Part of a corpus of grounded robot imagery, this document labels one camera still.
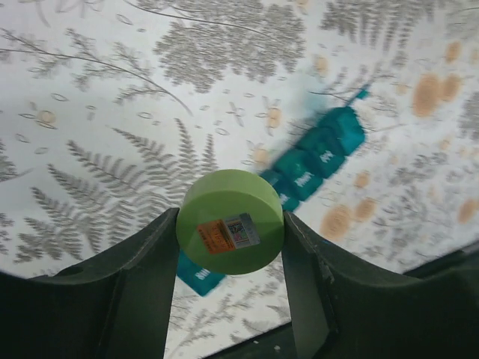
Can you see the green bottle cap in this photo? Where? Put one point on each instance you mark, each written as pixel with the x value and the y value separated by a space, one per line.
pixel 231 222

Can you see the floral tablecloth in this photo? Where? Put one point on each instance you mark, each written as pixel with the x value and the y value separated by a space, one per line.
pixel 111 110

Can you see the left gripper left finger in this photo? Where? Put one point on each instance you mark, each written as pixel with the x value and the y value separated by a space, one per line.
pixel 116 304

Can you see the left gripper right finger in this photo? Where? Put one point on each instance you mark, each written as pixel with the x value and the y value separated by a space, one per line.
pixel 342 306

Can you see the teal weekly pill organizer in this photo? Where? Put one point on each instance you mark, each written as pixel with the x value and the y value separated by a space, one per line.
pixel 297 174

